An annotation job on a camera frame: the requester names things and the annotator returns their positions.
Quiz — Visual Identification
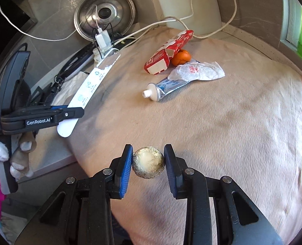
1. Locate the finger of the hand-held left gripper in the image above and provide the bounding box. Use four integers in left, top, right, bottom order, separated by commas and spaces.
50, 108, 85, 126
26, 102, 70, 113

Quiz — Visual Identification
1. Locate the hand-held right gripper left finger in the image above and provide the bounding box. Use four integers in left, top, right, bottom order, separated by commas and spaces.
14, 144, 134, 245

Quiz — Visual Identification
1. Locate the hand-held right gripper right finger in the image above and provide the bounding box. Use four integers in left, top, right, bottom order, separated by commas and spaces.
163, 144, 284, 245

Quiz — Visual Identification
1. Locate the round foil-wrapped ball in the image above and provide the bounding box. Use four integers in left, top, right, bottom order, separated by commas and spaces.
132, 146, 165, 179

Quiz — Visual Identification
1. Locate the clear plastic bottle teal cap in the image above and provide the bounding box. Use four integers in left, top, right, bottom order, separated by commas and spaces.
57, 48, 121, 138

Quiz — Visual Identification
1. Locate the toothpaste tube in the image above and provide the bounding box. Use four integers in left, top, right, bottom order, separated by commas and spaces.
142, 79, 189, 102

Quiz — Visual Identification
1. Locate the white wrapper with red print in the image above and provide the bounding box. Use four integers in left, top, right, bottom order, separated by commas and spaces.
168, 61, 226, 81

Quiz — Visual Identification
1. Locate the red and white carton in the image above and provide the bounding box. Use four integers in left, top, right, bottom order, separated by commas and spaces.
144, 30, 194, 75

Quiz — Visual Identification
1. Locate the orange tangerine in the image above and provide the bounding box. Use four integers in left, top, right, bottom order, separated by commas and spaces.
171, 49, 192, 66

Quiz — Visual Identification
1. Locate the person's left hand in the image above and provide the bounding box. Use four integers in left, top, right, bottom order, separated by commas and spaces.
10, 132, 37, 179

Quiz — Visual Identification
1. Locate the white cloth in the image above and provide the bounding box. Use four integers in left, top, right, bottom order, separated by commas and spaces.
52, 71, 92, 105

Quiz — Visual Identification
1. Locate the beige towel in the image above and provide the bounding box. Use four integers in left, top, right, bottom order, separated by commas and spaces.
67, 27, 302, 245

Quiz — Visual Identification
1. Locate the white power strip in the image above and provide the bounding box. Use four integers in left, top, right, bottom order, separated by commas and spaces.
93, 46, 121, 62

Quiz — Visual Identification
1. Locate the white charger plug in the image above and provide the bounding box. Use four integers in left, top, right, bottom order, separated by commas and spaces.
95, 29, 110, 50

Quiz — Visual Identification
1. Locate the steel pot lid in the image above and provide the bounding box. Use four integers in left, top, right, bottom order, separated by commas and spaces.
74, 0, 136, 42

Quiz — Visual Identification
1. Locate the white cutting board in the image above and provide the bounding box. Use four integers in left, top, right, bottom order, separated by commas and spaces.
148, 0, 223, 36

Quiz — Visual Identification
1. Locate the black ring light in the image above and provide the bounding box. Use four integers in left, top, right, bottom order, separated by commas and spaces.
56, 43, 95, 82

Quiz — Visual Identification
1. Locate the white cable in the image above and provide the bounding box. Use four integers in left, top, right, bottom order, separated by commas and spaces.
110, 0, 210, 47
0, 2, 100, 42
113, 0, 238, 50

